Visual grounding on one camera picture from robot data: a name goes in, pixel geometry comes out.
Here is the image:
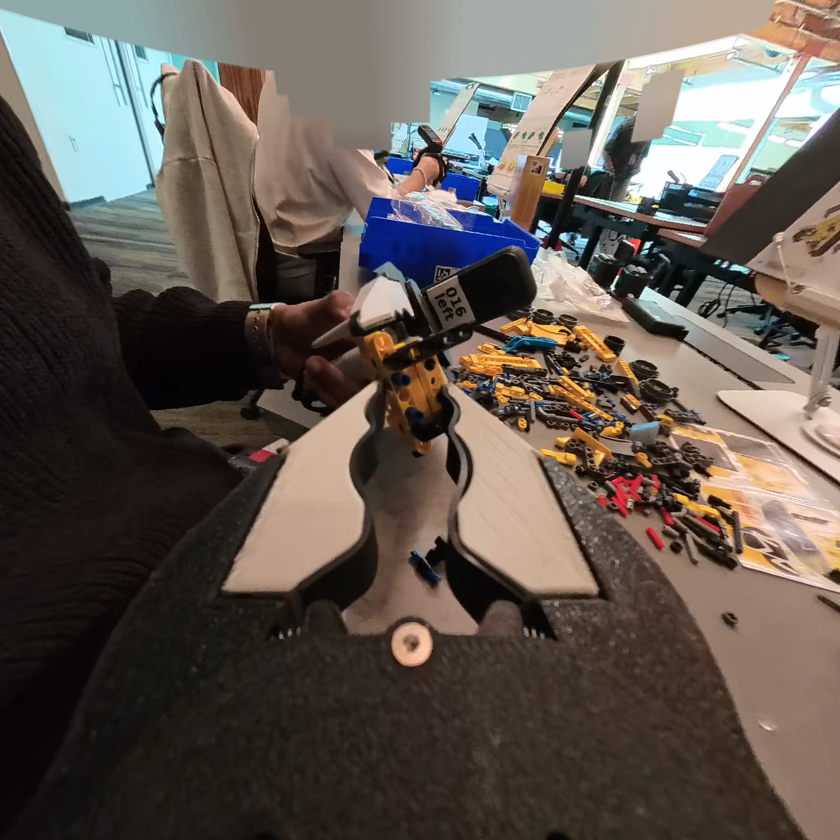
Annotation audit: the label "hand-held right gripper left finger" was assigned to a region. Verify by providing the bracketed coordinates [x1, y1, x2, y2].
[223, 381, 385, 599]

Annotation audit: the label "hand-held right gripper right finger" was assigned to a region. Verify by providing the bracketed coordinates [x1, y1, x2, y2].
[445, 384, 601, 601]

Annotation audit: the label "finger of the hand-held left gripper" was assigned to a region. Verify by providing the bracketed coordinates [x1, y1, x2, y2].
[310, 314, 400, 351]
[354, 274, 414, 328]

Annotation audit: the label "yellow toy brick assembly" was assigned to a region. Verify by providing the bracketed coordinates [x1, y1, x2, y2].
[357, 328, 455, 458]

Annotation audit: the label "person's left forearm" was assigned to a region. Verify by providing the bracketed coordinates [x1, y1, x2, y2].
[112, 287, 253, 409]

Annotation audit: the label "person's left hand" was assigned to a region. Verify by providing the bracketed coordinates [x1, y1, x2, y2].
[270, 290, 368, 411]

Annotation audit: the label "blue plastic bin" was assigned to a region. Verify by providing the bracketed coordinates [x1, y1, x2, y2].
[357, 193, 543, 290]

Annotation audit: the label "red and white object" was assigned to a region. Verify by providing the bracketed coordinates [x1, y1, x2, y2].
[226, 441, 290, 475]

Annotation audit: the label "clear plastic bag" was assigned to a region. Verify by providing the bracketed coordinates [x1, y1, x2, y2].
[530, 248, 632, 324]

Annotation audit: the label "clear plastic bags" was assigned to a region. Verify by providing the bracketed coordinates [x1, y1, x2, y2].
[386, 189, 480, 232]

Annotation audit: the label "cardboard box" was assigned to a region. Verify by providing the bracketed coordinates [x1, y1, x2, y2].
[511, 154, 560, 232]

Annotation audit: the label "black round object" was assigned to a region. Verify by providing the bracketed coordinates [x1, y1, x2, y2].
[586, 251, 623, 290]
[616, 261, 659, 299]

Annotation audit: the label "pile of toy bricks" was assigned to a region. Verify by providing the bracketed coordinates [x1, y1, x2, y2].
[453, 307, 746, 572]

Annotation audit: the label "black desk leg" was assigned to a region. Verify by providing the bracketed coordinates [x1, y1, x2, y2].
[543, 62, 624, 253]

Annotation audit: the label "black hand-held device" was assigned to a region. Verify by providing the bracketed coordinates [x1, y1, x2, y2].
[415, 123, 448, 186]

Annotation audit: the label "wooden desk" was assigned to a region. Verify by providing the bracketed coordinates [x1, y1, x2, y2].
[570, 193, 711, 250]

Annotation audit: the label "black flat device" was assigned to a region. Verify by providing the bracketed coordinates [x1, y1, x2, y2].
[619, 294, 689, 341]

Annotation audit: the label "beige jacket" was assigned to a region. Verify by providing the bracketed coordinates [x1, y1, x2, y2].
[155, 59, 262, 304]

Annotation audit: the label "black desktop device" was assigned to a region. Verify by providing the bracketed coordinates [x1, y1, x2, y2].
[656, 180, 725, 219]

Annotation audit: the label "yellow instruction booklet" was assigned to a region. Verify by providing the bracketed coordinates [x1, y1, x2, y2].
[669, 423, 840, 595]

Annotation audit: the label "white stand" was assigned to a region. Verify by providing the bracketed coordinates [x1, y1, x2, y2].
[717, 322, 840, 487]

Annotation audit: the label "black board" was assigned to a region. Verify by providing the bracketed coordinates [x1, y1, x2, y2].
[697, 108, 840, 265]

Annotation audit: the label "printed instruction page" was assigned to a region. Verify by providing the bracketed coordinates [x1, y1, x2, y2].
[748, 197, 840, 309]

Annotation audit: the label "silver wrist bracelet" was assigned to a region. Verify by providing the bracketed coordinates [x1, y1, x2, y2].
[244, 302, 286, 368]

